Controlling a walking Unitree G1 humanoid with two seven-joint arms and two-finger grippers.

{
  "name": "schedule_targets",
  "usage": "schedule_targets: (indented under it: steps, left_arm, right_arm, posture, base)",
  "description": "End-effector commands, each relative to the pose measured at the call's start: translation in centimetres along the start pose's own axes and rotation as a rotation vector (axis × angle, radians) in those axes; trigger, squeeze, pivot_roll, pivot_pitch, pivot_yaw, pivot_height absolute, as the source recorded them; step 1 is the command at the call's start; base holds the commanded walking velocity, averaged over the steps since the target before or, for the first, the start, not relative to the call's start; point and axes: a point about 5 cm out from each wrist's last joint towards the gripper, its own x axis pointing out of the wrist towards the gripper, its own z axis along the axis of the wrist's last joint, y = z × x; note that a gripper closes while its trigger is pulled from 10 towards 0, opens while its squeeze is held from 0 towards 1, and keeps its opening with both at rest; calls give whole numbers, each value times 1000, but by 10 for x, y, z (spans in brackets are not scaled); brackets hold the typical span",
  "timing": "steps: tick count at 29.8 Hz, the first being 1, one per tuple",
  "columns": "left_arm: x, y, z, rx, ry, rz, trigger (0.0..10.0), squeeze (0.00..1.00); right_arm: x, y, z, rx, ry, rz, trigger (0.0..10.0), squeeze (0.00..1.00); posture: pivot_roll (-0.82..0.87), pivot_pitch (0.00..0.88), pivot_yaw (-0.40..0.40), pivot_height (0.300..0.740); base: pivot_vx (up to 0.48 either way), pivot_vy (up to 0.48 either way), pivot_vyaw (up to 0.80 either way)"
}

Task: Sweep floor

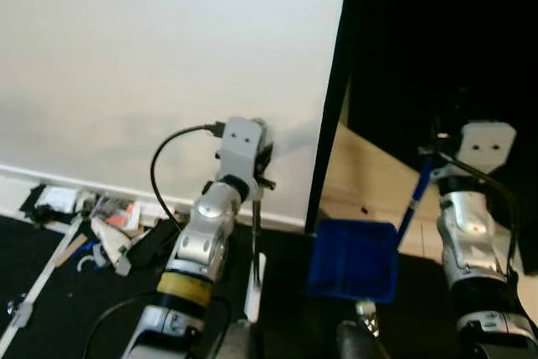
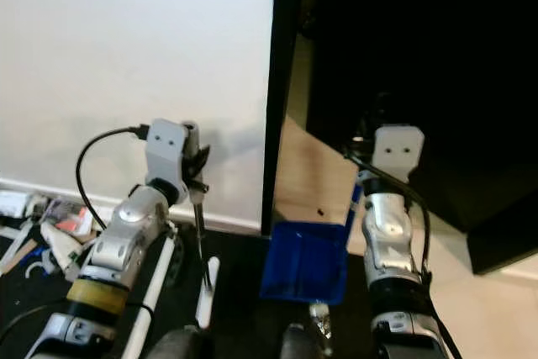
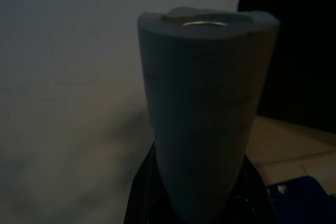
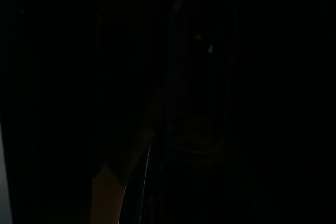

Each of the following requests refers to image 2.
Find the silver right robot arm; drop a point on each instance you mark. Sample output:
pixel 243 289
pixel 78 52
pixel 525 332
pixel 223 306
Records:
pixel 391 224

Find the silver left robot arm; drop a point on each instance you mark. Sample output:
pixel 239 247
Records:
pixel 126 241

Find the black floor mat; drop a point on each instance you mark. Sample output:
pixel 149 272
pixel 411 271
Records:
pixel 235 292

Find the small white box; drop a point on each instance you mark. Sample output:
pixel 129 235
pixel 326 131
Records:
pixel 13 203

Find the large black cabinet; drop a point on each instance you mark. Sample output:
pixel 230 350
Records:
pixel 429 39

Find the red and white packet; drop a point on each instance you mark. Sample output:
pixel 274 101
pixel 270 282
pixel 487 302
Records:
pixel 76 220

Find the thick white pole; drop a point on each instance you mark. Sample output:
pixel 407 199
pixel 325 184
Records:
pixel 147 300

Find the thin white strip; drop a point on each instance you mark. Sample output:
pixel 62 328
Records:
pixel 17 254

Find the crumpled white bag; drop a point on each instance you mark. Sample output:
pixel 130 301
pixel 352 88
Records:
pixel 63 250

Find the robot left leg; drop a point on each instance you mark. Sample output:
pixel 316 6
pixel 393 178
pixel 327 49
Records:
pixel 185 346

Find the robot leg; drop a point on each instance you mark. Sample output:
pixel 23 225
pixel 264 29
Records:
pixel 185 346
pixel 303 346

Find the robot right leg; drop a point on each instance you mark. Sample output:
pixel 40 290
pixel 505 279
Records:
pixel 303 346

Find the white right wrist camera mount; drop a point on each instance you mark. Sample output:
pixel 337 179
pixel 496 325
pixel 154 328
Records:
pixel 398 153

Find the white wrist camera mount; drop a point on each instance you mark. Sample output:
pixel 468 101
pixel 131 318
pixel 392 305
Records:
pixel 398 153
pixel 164 150

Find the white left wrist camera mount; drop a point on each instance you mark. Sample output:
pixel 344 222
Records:
pixel 164 150

